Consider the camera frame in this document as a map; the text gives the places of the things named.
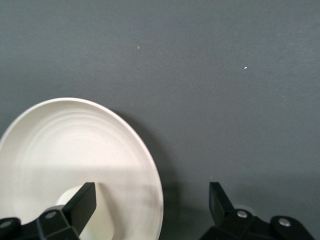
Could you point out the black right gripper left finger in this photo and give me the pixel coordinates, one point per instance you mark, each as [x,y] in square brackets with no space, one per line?
[75,207]

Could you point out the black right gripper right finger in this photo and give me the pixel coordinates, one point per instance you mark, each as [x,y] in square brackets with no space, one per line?
[225,215]

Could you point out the round cream plate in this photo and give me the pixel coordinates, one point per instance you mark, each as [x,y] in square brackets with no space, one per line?
[75,140]

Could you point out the small white bun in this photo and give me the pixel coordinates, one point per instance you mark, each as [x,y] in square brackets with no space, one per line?
[67,196]

